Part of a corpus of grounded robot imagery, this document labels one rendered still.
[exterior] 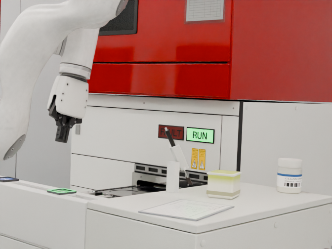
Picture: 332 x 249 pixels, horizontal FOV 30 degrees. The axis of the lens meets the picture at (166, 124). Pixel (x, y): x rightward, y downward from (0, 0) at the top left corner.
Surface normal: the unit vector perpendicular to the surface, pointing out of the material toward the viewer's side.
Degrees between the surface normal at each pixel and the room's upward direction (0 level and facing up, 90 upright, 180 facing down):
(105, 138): 90
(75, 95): 91
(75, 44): 84
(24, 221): 90
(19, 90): 106
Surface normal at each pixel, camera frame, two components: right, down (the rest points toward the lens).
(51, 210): -0.66, 0.01
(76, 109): 0.73, 0.18
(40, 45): 0.34, 0.55
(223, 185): -0.40, 0.04
